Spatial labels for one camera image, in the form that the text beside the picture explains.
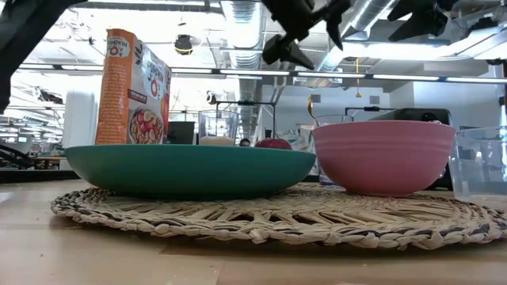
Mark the green plate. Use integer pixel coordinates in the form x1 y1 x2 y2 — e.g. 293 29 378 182
65 143 317 199

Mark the clear glass with white filling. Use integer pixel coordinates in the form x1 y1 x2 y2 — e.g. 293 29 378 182
197 109 240 146

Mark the black monitor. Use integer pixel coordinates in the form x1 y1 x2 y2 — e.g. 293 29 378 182
167 120 196 145

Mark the clear plastic container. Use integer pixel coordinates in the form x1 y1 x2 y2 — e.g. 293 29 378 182
448 126 507 201

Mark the pink bowl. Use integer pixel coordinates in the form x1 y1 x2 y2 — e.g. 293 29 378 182
312 120 456 198

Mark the black aluminium cross rail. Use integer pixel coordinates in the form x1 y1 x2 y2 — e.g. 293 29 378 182
0 168 68 184

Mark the red fruit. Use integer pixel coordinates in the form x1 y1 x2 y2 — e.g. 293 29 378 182
254 138 293 150

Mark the yellow hanging pendant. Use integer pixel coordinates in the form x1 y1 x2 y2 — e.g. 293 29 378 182
354 57 363 98

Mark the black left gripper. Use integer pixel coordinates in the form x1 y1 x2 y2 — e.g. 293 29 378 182
261 0 352 70

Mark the round woven straw placemat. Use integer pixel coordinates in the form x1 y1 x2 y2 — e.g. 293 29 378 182
50 184 507 250

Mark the orange pumpkin cereal box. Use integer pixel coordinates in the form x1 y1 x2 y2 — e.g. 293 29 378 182
94 28 173 146

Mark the white panel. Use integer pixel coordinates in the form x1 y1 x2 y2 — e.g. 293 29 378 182
63 89 99 149

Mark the ceiling light strip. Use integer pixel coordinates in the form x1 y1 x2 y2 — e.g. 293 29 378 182
219 69 290 77
296 70 366 79
372 74 440 82

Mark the black ceiling dome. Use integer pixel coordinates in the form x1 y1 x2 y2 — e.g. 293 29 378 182
173 34 194 56

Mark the silver ceiling duct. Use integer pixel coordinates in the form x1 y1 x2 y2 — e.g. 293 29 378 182
219 0 267 139
316 0 401 72

